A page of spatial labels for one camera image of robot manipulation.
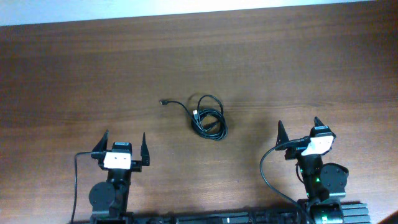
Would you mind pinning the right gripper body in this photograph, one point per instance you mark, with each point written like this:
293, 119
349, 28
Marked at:
296, 150

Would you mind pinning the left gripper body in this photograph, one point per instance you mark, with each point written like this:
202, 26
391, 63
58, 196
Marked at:
135, 165

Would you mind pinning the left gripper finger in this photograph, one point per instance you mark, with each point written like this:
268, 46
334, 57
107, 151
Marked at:
102, 144
145, 156

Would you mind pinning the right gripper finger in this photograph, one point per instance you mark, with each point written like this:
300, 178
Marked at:
282, 136
317, 122

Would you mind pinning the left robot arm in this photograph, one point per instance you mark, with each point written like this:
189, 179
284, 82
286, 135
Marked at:
109, 198

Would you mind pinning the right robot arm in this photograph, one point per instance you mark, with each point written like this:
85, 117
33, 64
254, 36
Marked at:
324, 183

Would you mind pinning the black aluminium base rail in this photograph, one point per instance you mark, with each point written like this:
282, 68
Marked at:
350, 213

